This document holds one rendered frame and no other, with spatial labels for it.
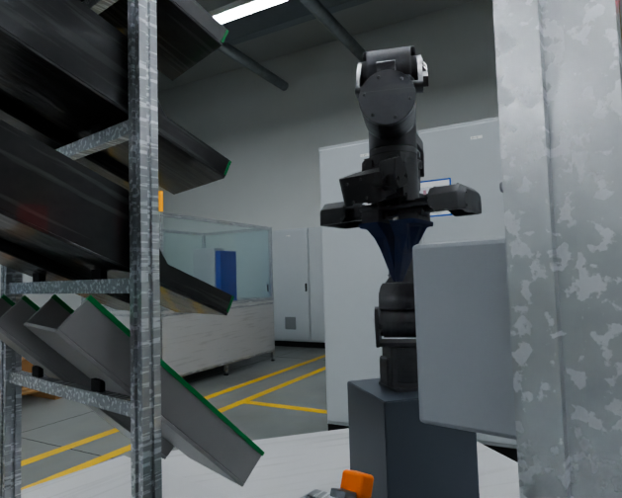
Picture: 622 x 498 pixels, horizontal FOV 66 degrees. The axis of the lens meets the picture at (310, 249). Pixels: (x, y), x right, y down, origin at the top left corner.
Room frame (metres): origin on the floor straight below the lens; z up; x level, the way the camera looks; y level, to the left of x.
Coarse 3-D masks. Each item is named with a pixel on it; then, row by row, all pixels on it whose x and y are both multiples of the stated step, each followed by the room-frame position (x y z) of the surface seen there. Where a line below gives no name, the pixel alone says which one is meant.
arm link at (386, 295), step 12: (396, 216) 0.75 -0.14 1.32; (408, 276) 0.71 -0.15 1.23; (384, 288) 0.70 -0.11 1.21; (396, 288) 0.69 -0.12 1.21; (408, 288) 0.69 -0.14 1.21; (384, 300) 0.69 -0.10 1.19; (396, 300) 0.69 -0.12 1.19; (408, 300) 0.68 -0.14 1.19; (384, 312) 0.69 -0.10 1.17; (396, 312) 0.68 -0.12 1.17; (408, 312) 0.68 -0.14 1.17; (384, 324) 0.69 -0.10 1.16; (396, 324) 0.68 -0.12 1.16; (408, 324) 0.68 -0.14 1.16; (384, 336) 0.70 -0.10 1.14; (396, 336) 0.70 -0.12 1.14; (408, 336) 0.69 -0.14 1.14
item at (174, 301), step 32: (0, 128) 0.40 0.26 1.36; (0, 160) 0.40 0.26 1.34; (32, 160) 0.42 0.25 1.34; (64, 160) 0.44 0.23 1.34; (0, 192) 0.40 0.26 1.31; (32, 192) 0.42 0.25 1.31; (64, 192) 0.44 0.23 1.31; (96, 192) 0.45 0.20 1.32; (128, 192) 0.47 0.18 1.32; (0, 224) 0.45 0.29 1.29; (32, 224) 0.42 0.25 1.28; (64, 224) 0.44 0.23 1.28; (96, 224) 0.45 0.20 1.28; (128, 224) 0.47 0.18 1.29; (64, 256) 0.50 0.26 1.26; (96, 256) 0.45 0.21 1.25; (128, 256) 0.47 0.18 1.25; (160, 256) 0.50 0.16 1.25; (160, 288) 0.51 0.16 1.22; (192, 288) 0.52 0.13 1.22
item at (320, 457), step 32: (288, 448) 1.05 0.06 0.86; (320, 448) 1.05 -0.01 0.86; (480, 448) 1.02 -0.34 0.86; (192, 480) 0.90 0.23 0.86; (224, 480) 0.90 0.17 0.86; (256, 480) 0.89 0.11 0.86; (288, 480) 0.89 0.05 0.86; (320, 480) 0.88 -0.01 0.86; (480, 480) 0.86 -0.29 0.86; (512, 480) 0.86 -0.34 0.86
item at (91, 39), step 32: (0, 0) 0.40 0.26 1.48; (32, 0) 0.42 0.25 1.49; (64, 0) 0.44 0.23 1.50; (0, 32) 0.40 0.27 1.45; (32, 32) 0.42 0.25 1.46; (64, 32) 0.43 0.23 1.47; (96, 32) 0.45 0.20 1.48; (0, 64) 0.45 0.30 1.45; (32, 64) 0.44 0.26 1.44; (64, 64) 0.44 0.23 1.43; (96, 64) 0.45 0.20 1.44; (32, 96) 0.50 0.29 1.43; (64, 96) 0.48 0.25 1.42; (96, 96) 0.46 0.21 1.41; (128, 96) 0.47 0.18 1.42; (64, 128) 0.55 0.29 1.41; (160, 128) 0.50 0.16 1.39; (128, 160) 0.58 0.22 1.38; (160, 160) 0.55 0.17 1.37; (192, 160) 0.53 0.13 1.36; (224, 160) 0.55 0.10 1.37
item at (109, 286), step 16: (96, 0) 0.51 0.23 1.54; (112, 0) 0.50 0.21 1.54; (112, 128) 0.49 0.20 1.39; (128, 128) 0.47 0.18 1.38; (80, 144) 0.53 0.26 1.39; (96, 144) 0.51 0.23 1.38; (112, 144) 0.51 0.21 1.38; (16, 288) 0.64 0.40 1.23; (32, 288) 0.61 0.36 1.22; (48, 288) 0.58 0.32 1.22; (64, 288) 0.55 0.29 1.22; (80, 288) 0.53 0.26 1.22; (96, 288) 0.51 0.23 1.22; (112, 288) 0.49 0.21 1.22; (128, 288) 0.47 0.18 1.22
